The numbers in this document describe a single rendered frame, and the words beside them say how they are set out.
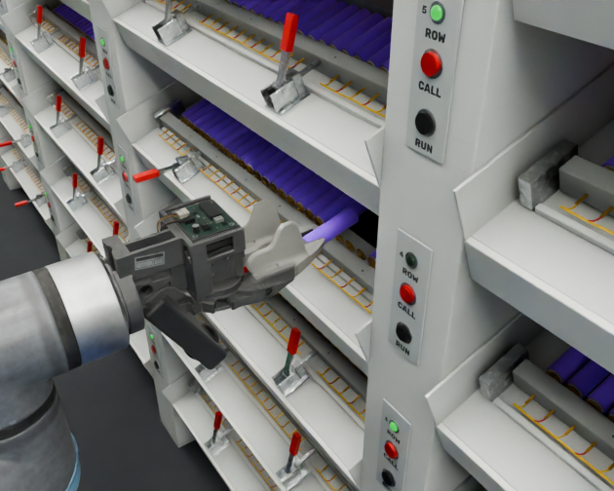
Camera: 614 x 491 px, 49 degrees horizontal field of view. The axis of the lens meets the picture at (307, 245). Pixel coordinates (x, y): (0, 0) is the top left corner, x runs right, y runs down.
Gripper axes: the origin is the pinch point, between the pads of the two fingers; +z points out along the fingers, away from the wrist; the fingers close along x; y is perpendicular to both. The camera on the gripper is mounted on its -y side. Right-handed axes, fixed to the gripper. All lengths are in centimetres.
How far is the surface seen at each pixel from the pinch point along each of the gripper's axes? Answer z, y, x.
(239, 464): 1, -66, 27
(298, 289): 0.5, -7.8, 2.7
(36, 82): -2, -21, 120
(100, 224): 0, -47, 91
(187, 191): -0.6, -8.2, 30.4
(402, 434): 0.1, -12.3, -16.7
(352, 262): 5.1, -3.6, -1.0
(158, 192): 1, -18, 50
